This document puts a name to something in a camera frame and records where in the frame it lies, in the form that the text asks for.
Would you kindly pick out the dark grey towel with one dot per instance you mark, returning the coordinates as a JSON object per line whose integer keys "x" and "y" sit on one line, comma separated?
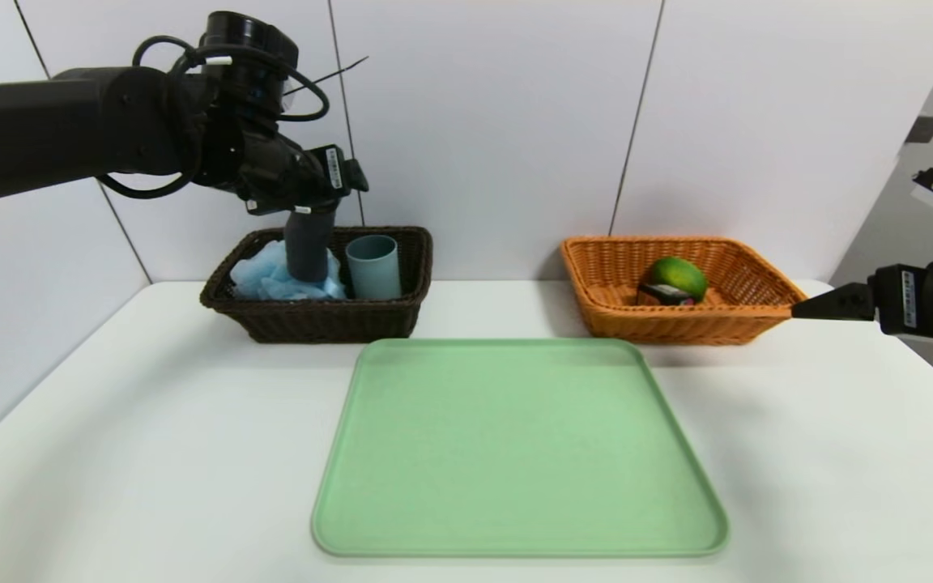
{"x": 308, "y": 251}

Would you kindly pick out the black gum box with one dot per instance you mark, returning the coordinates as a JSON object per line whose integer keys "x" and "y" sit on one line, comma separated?
{"x": 665, "y": 293}

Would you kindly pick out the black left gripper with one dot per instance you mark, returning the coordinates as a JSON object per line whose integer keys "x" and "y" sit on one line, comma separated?
{"x": 332, "y": 176}

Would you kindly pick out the light blue bath loofah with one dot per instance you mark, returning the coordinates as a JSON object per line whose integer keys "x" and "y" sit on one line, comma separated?
{"x": 268, "y": 279}

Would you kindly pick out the orange wicker basket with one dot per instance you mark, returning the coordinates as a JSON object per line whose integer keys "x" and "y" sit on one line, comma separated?
{"x": 677, "y": 328}

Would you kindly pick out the dark brown wicker basket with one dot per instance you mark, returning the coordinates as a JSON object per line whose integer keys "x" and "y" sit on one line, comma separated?
{"x": 313, "y": 320}

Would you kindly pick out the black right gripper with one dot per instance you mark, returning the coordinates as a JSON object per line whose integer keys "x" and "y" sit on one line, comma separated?
{"x": 906, "y": 298}

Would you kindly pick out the blue-grey plastic cup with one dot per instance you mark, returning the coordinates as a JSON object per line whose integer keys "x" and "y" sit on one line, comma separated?
{"x": 375, "y": 271}

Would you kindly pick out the green lime fruit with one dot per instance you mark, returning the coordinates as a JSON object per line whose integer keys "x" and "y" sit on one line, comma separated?
{"x": 677, "y": 275}

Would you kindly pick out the orange and black left arm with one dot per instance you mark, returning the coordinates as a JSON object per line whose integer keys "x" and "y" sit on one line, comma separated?
{"x": 70, "y": 121}

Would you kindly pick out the light green plastic tray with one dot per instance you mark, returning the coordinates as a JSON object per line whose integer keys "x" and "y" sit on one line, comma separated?
{"x": 515, "y": 453}

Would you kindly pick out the dark wall bracket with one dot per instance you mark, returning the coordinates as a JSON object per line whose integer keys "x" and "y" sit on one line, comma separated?
{"x": 922, "y": 129}

